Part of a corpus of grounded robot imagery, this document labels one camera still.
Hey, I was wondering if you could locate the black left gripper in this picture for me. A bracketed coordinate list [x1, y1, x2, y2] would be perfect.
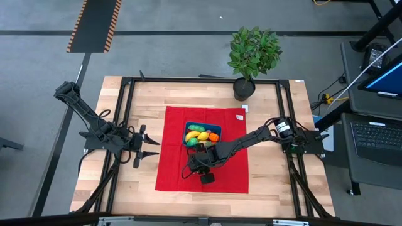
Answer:
[131, 124, 161, 169]

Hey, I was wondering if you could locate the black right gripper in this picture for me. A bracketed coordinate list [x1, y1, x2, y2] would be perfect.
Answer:
[187, 143, 219, 175]

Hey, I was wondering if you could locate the yellow banana toy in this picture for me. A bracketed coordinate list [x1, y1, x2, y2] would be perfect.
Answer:
[185, 130, 202, 143]

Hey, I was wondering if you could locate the blue plastic tupperware container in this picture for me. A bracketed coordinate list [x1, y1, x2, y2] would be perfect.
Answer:
[182, 121, 222, 148]

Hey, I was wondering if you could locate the red cloth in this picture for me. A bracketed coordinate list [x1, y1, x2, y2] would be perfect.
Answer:
[155, 105, 249, 194]

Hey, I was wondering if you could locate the black plant pot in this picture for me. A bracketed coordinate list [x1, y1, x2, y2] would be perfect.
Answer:
[232, 77, 256, 102]

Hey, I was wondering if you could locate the green artificial plant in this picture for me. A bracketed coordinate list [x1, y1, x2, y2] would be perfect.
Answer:
[227, 26, 283, 82]

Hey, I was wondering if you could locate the black orange striped floor mat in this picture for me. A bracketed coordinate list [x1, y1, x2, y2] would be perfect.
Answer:
[65, 0, 122, 53]

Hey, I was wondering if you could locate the grey desk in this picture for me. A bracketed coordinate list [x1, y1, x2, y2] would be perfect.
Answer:
[340, 40, 402, 191]

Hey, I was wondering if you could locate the black laptop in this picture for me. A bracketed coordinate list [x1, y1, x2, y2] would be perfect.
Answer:
[341, 112, 402, 167]

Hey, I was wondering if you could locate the white rod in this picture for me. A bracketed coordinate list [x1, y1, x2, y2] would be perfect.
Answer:
[326, 37, 402, 109]

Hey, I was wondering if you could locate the black device with label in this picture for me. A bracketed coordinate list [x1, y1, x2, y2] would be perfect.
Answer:
[361, 42, 390, 75]

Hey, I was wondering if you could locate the computer monitor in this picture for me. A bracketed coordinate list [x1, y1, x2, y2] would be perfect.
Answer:
[357, 61, 402, 100]

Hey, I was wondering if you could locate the black stand pole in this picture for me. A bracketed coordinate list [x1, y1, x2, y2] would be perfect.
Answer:
[350, 0, 402, 53]

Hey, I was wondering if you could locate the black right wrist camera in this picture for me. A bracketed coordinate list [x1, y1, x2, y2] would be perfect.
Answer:
[200, 172, 216, 185]

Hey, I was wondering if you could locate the black metal table frame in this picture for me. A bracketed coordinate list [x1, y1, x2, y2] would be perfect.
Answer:
[70, 75, 335, 220]

